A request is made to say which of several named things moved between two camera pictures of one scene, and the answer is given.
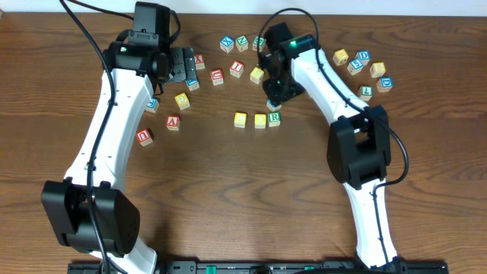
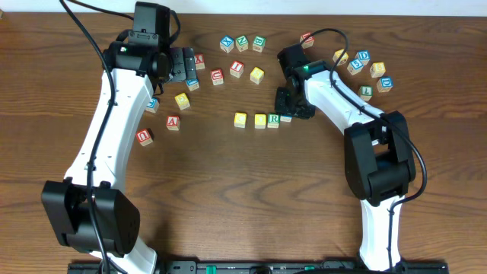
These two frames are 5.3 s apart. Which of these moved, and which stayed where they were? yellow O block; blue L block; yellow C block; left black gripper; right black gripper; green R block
Moved: right black gripper; blue L block
Stayed: green R block; yellow C block; yellow O block; left black gripper
